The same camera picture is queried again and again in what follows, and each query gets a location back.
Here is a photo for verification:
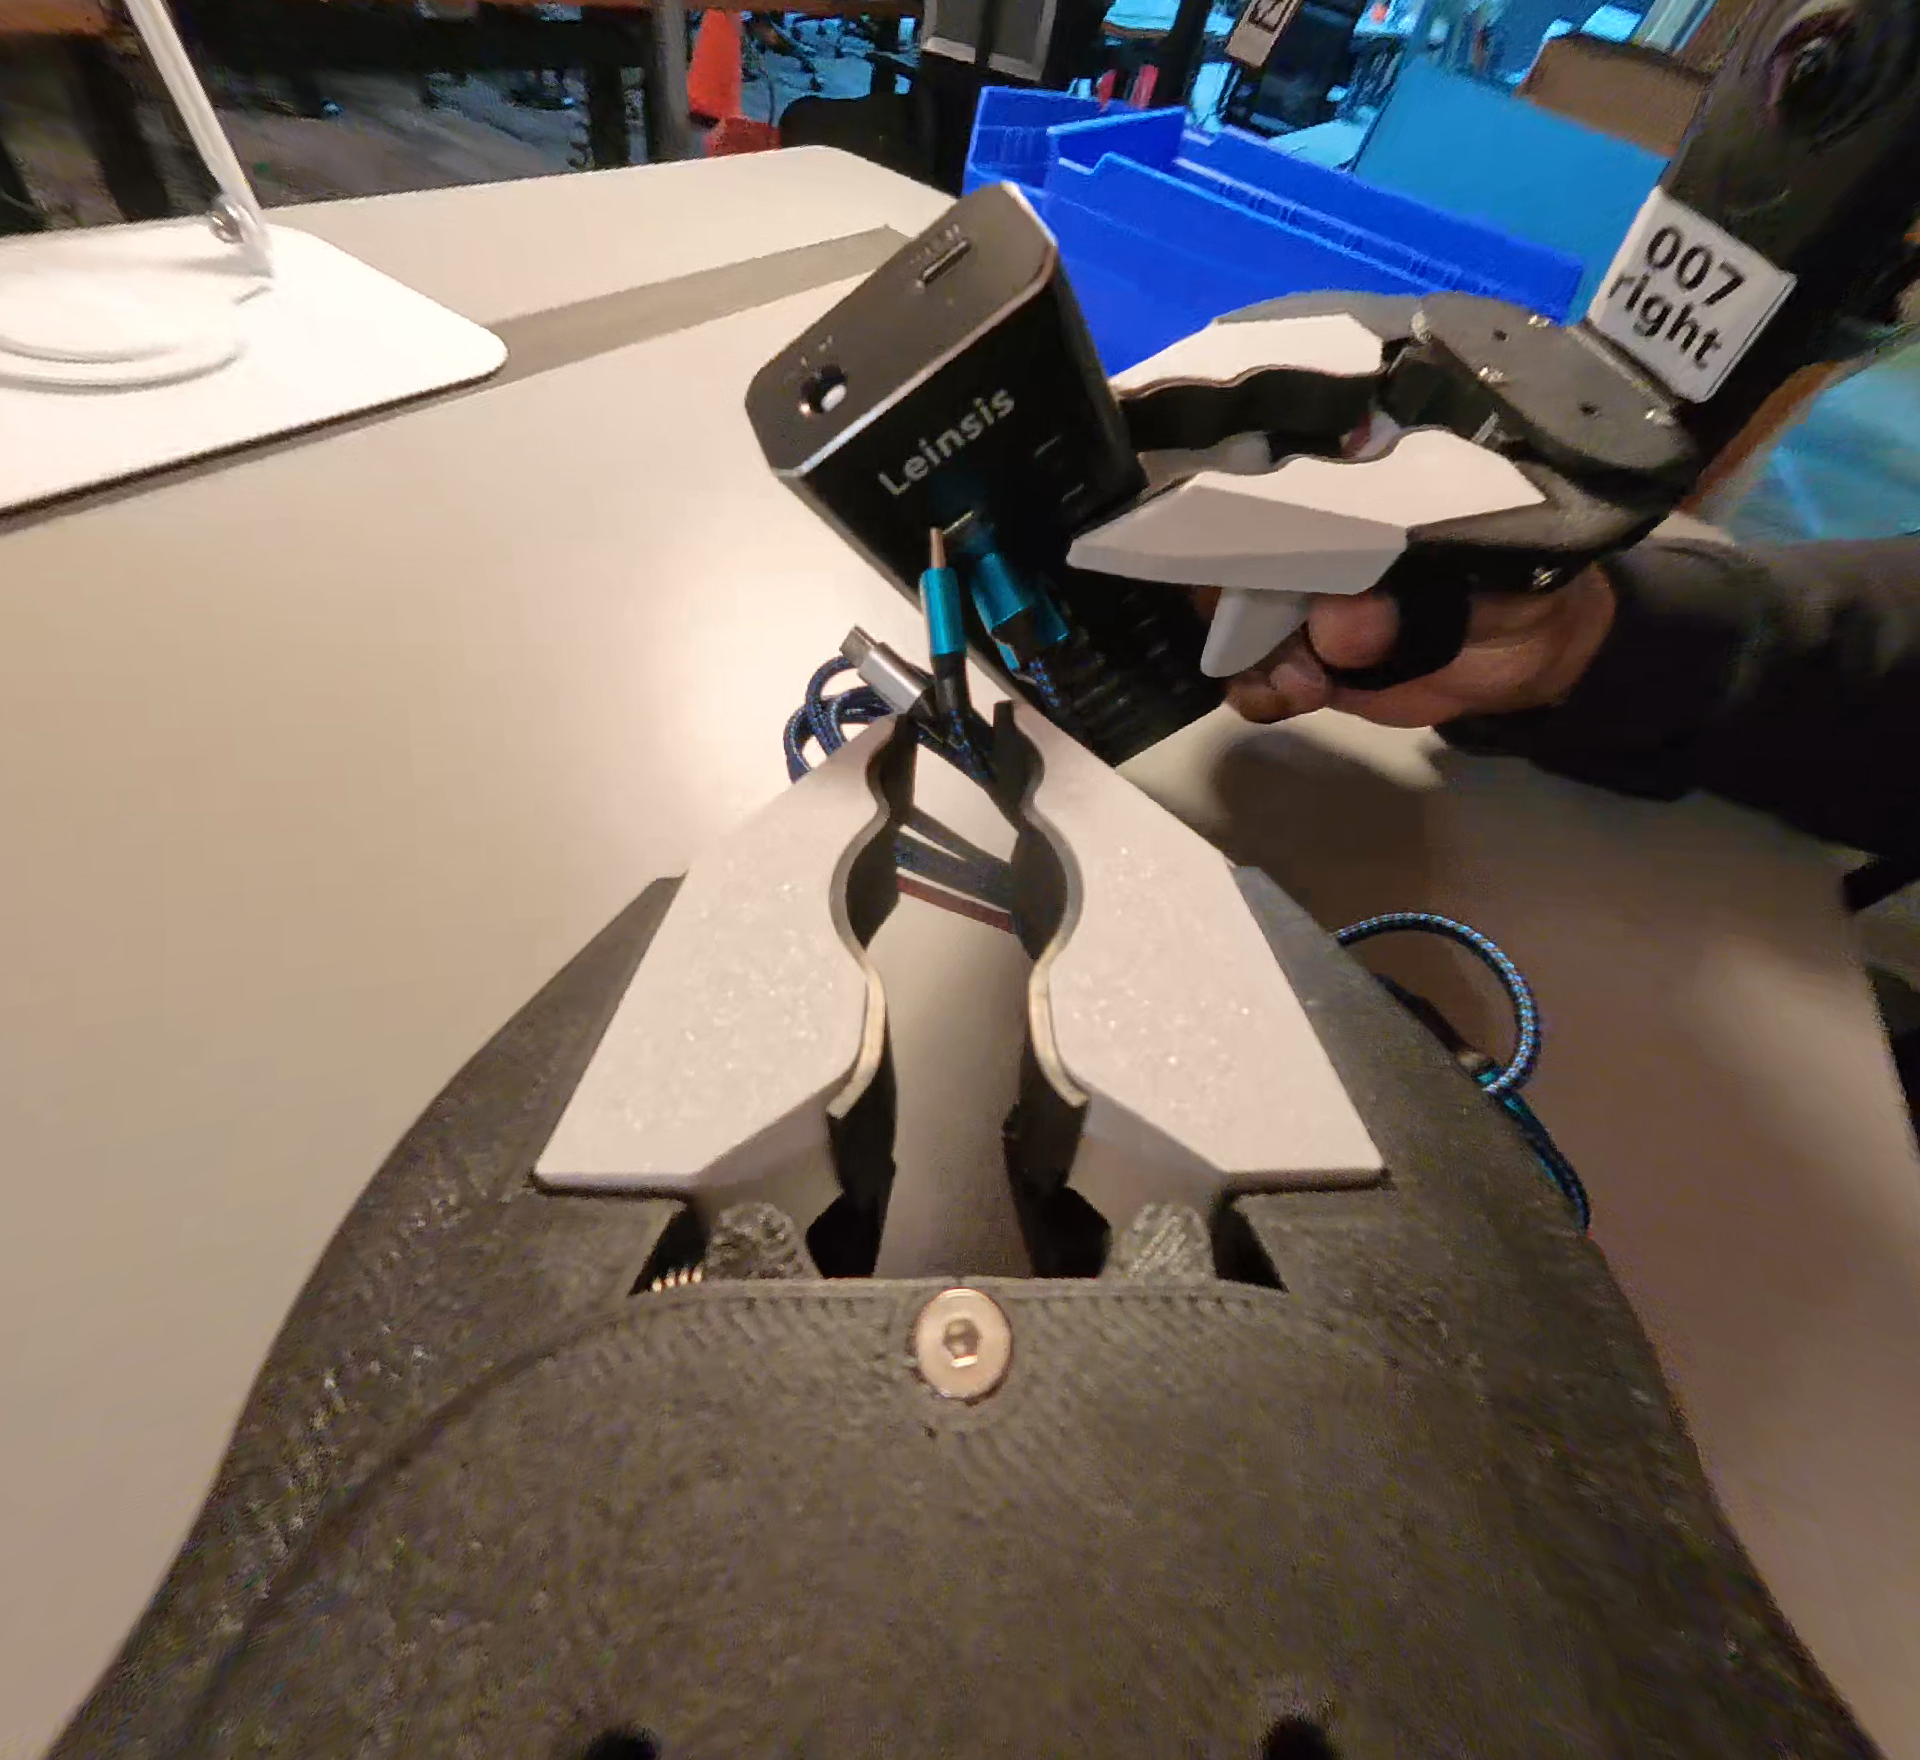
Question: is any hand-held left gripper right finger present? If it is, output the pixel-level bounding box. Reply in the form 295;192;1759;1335
992;704;1386;1278

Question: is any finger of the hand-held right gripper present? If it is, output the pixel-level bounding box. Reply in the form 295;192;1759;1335
1116;294;1392;493
1066;424;1550;679

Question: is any metal light stand pole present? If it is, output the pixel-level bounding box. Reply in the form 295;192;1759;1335
642;0;695;164

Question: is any white document stand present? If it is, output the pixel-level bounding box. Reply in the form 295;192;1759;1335
0;0;505;515

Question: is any silver braided usb cable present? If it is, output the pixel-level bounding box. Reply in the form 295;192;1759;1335
842;627;967;746

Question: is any cardboard box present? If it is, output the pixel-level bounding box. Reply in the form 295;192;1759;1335
1522;32;1712;156

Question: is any blue partition panel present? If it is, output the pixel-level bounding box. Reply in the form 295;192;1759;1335
1352;56;1677;241

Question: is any black usb hub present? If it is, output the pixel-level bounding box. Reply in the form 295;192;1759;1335
745;180;1221;764

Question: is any blue plastic bin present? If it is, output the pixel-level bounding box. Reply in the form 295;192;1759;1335
961;85;1187;202
1040;118;1584;372

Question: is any blue braided usb cable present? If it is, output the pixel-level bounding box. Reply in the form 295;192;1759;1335
783;502;1591;1237

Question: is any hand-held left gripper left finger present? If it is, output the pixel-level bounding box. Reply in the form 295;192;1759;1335
531;718;922;1272

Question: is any person's right hand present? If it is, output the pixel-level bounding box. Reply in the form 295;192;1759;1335
1221;560;1621;730

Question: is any person's right forearm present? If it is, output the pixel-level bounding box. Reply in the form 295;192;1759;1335
1438;537;1920;860

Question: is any orange traffic cone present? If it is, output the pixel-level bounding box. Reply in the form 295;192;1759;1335
687;6;745;125

